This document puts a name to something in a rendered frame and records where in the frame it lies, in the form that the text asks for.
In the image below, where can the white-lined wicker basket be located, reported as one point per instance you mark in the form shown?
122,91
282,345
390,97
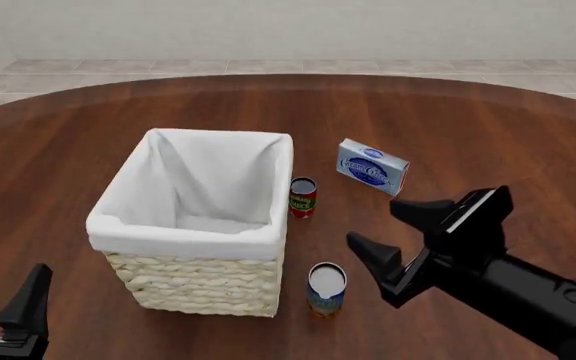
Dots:
193,277

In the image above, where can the blue cream cheese box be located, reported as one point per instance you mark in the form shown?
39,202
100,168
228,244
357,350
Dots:
368,167

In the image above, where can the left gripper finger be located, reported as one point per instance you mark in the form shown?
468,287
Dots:
30,307

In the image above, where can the red tomato sauce can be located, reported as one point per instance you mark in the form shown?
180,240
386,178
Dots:
302,204

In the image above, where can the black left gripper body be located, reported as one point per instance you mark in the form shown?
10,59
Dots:
3,348

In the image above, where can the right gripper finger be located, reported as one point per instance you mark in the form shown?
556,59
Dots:
380,260
425,215

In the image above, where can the blue alphabet soup can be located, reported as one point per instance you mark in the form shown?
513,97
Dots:
326,296

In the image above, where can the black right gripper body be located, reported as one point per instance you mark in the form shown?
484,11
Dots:
460,240

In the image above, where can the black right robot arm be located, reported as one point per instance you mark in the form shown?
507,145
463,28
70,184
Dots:
538,300

